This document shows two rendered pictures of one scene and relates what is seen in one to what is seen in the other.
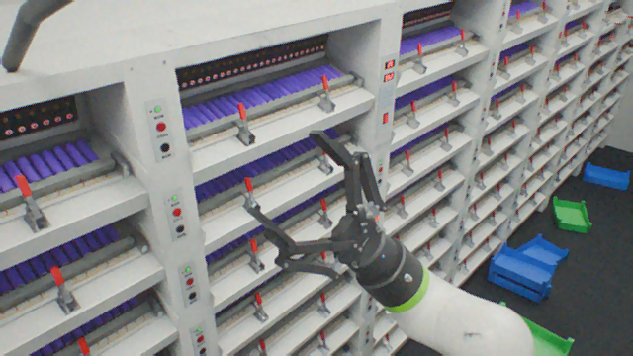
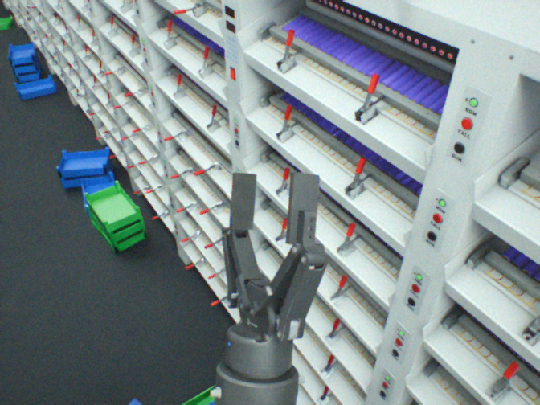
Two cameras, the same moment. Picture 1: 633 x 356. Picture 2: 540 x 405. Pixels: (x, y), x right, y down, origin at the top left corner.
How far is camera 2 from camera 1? 0.72 m
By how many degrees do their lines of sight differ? 79
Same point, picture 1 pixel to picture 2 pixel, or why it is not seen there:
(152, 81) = (486, 70)
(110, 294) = (368, 214)
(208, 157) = (512, 212)
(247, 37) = not seen: outside the picture
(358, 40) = not seen: outside the picture
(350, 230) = (254, 294)
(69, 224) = (369, 134)
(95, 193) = (410, 136)
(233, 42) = not seen: outside the picture
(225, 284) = (457, 349)
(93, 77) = (436, 26)
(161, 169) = (447, 165)
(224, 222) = (490, 298)
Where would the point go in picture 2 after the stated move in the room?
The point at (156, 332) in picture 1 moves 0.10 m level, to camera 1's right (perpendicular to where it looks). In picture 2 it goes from (384, 289) to (382, 325)
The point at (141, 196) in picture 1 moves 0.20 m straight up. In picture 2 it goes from (420, 169) to (449, 59)
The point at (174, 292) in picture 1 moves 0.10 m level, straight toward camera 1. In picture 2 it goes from (402, 278) to (355, 284)
